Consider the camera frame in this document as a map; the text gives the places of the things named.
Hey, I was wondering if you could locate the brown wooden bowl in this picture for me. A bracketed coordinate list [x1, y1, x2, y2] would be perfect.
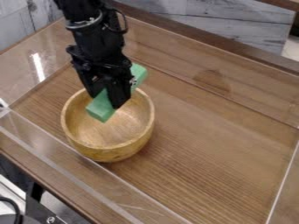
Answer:
[61, 88, 155, 163]

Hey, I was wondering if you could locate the black cable under table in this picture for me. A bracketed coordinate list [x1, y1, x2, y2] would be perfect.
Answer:
[0, 196, 23, 224]

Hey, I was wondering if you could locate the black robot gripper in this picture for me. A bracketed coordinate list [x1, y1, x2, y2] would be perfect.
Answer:
[65, 11, 133, 109]

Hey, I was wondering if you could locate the black metal table frame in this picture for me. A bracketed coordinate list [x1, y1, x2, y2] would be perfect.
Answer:
[26, 183, 67, 224]

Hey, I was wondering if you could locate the clear acrylic tray wall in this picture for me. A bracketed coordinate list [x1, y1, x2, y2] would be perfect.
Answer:
[0, 106, 191, 224]

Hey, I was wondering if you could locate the green rectangular block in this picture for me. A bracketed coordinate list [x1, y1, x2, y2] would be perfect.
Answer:
[86, 63, 149, 123]

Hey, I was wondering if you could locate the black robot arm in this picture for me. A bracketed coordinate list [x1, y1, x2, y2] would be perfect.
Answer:
[54, 0, 134, 109]

